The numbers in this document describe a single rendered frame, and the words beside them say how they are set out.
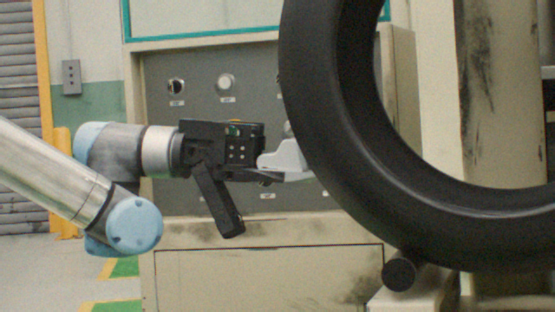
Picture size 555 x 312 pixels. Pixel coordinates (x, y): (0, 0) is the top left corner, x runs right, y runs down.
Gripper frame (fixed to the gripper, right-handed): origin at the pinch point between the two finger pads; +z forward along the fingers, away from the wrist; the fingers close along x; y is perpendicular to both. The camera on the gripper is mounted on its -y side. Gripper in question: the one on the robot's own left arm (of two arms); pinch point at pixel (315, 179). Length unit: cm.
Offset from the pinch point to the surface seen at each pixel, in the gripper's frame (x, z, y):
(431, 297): -5.9, 17.8, -13.6
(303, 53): -11.7, 0.2, 17.2
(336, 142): -11.8, 5.2, 6.2
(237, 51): 66, -32, 18
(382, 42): 61, -2, 21
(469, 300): 22.4, 20.7, -19.2
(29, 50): 796, -461, 16
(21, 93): 793, -466, -24
